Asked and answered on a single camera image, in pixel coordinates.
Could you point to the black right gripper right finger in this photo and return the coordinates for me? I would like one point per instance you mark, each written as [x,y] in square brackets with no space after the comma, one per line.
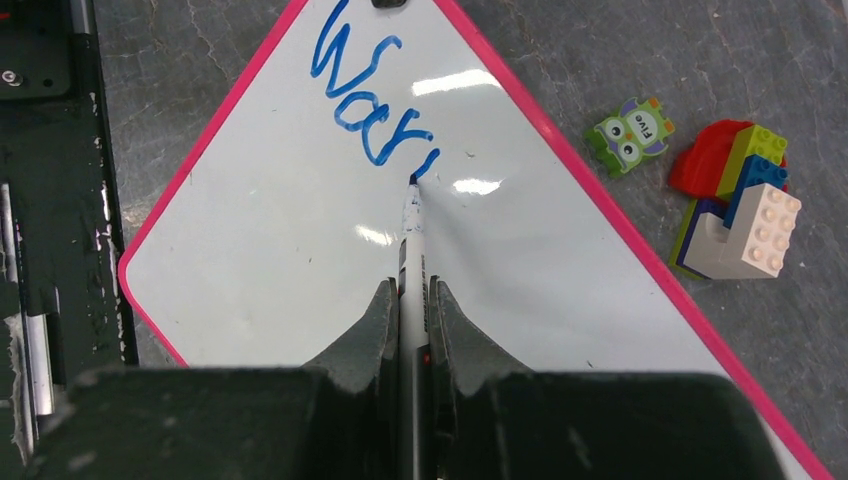
[495,418]

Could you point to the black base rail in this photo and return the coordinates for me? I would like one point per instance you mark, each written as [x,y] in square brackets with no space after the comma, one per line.
[62,311]

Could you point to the white board with pink rim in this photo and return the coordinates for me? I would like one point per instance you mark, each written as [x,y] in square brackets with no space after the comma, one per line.
[274,233]

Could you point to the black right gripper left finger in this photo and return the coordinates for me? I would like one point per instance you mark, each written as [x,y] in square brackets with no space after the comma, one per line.
[332,418]

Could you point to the black board clip far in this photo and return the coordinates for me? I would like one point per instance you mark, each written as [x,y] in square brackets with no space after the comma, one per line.
[388,4]

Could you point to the colourful toy block stack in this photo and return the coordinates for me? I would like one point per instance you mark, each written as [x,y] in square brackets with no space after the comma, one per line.
[739,222]

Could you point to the green frog toy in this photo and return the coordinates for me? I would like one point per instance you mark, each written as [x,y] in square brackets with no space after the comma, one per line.
[637,132]

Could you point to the blue white marker pen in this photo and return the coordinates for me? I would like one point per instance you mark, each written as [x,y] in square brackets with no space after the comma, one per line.
[414,432]

